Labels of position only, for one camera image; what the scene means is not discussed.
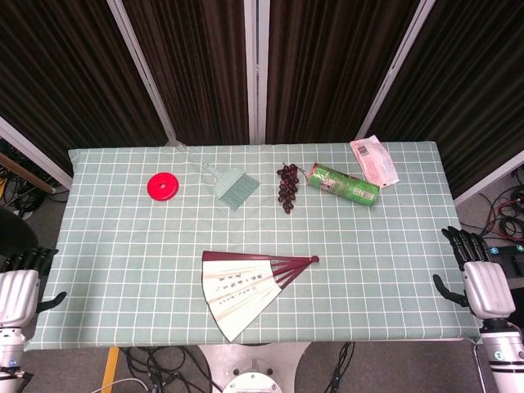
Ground pink plastic packet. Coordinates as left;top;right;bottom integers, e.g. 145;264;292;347
350;135;400;189

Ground brown wooden table leg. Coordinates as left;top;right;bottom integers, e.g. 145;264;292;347
0;153;56;195

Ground green checkered tablecloth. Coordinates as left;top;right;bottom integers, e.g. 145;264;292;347
23;140;482;352

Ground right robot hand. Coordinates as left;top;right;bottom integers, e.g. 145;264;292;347
432;226;517;320

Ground dark red grape bunch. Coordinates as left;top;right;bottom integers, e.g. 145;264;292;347
276;162;306;215

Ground red round lid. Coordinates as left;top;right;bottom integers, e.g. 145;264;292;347
147;172;180;202

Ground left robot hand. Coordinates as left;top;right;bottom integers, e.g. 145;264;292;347
0;247;67;327

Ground black floor cables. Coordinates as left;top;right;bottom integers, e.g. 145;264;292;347
92;346;214;393
477;171;524;249
0;138;56;218

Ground green cylindrical chip can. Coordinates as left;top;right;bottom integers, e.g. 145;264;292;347
306;162;381;209

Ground paper folding fan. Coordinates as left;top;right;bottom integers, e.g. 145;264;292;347
201;250;320;343

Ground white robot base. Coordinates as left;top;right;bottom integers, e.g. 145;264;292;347
196;341;313;393

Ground teal plastic brush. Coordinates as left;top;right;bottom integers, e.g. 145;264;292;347
201;162;261;211

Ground white framed dark screen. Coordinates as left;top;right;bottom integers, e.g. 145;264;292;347
106;0;260;147
0;0;171;190
355;0;524;206
253;0;436;144

